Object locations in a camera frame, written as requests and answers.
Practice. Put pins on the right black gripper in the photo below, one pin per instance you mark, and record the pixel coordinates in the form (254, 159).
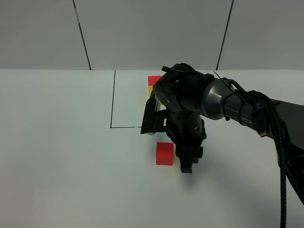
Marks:
(186, 129)

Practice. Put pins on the yellow template block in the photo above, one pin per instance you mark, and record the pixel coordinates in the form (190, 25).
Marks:
(150, 91)

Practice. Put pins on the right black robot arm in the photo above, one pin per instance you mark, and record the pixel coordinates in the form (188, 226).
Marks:
(183, 97)

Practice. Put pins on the red template block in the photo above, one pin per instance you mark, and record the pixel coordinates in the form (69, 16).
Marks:
(153, 79)

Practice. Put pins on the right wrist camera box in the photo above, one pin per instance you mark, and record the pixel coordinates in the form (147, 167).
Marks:
(154, 119)

